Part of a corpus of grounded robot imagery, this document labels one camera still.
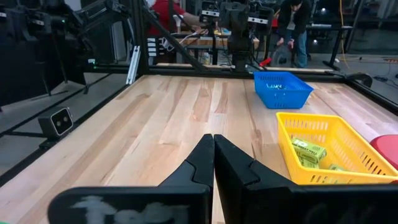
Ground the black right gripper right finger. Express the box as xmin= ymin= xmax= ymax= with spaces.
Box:
xmin=213 ymin=134 xmax=398 ymax=224

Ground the yellow plastic basket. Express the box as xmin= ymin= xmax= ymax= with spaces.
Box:
xmin=275 ymin=111 xmax=398 ymax=186

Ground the black frame clamp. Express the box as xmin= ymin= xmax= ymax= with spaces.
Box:
xmin=344 ymin=72 xmax=374 ymax=89

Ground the black background desk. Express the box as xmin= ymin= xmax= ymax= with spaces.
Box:
xmin=305 ymin=22 xmax=356 ymax=72

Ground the green staple box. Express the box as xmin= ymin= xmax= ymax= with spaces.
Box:
xmin=290 ymin=137 xmax=328 ymax=165
xmin=297 ymin=156 xmax=320 ymax=170
xmin=327 ymin=163 xmax=349 ymax=172

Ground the person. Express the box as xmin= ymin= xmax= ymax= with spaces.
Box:
xmin=146 ymin=0 xmax=206 ymax=37
xmin=275 ymin=0 xmax=313 ymax=69

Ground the black aluminium table frame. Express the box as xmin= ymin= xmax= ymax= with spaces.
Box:
xmin=0 ymin=0 xmax=398 ymax=188

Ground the black background machine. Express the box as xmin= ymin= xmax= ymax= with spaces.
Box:
xmin=0 ymin=0 xmax=132 ymax=107

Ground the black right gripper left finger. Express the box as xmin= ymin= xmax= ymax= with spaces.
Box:
xmin=47 ymin=133 xmax=215 ymax=224

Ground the blue plastic basket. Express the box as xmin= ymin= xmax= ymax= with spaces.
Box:
xmin=252 ymin=71 xmax=315 ymax=110

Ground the white aluminium bar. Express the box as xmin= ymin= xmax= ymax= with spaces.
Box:
xmin=125 ymin=45 xmax=142 ymax=86

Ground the red lamp stand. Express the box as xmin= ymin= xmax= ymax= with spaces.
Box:
xmin=369 ymin=134 xmax=398 ymax=171

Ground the black table-level camera box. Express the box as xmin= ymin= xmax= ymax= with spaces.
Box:
xmin=37 ymin=106 xmax=75 ymax=140

